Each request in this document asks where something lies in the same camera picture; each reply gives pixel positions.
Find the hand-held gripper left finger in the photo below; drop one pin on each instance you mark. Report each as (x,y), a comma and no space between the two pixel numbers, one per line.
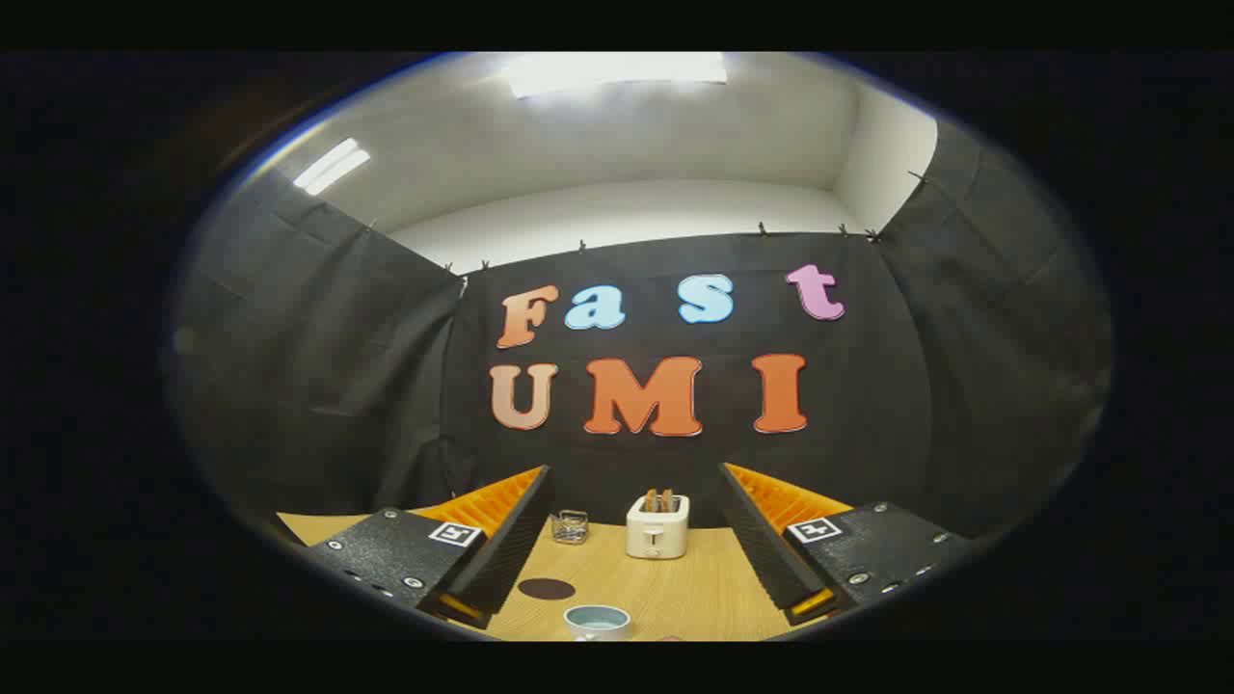
(501,554)

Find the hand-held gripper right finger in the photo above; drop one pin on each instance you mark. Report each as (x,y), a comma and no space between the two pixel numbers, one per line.
(766,554)

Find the dark brown round coaster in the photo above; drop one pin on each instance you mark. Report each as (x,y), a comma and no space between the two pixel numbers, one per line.
(547,589)

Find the white cup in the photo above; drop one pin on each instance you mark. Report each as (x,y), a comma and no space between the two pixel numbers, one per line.
(598,622)

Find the wooden table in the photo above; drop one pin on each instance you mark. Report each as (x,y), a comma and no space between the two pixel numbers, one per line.
(694,593)

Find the white toaster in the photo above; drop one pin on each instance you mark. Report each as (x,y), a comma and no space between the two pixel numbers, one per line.
(657,535)

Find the toast slices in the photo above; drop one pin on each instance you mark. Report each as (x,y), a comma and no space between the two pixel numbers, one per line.
(658,499)

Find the black backdrop cloth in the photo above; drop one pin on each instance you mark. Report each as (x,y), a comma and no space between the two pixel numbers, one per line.
(366,386)

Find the narrow ceiling light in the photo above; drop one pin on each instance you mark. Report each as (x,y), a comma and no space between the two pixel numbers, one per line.
(332,166)

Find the large ceiling light panel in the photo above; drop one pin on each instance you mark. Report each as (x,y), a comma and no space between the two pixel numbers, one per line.
(617,72)

